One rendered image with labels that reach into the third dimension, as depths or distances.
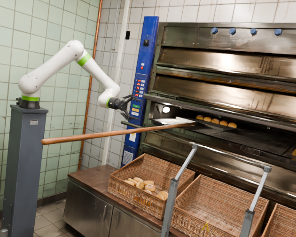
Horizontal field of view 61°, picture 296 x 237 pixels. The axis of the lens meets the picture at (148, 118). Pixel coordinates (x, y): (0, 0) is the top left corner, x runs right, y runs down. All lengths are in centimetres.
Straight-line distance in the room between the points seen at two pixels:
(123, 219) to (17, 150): 96
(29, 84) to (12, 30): 78
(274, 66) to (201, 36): 64
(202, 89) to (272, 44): 61
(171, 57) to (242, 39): 63
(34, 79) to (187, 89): 123
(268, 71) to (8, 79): 214
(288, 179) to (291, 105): 52
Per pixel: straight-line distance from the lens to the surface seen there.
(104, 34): 300
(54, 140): 132
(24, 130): 207
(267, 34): 214
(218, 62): 218
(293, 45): 209
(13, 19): 258
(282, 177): 209
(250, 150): 209
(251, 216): 155
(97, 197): 228
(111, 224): 224
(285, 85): 204
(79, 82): 296
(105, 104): 201
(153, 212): 199
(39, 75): 189
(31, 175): 222
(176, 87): 232
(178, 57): 235
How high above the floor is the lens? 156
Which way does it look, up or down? 9 degrees down
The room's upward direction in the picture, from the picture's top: 10 degrees clockwise
